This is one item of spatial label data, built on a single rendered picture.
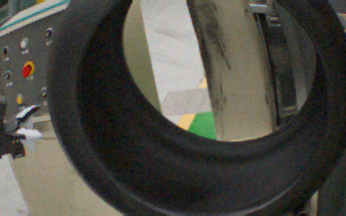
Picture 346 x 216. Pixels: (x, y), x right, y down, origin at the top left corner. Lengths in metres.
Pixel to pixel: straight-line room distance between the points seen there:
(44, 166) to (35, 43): 0.42
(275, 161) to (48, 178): 0.95
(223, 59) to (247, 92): 0.08
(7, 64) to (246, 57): 0.93
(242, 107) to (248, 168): 0.14
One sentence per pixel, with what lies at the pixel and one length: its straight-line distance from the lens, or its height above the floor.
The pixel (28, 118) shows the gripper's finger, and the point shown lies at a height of 1.05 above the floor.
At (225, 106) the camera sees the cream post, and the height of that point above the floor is 1.02.
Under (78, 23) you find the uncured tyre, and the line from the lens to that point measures 0.93.
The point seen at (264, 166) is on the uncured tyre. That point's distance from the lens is 1.26.
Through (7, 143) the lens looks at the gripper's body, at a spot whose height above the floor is 1.03.
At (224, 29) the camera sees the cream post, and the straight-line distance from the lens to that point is 1.29.
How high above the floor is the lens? 1.50
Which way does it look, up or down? 20 degrees down
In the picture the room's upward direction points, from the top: 12 degrees counter-clockwise
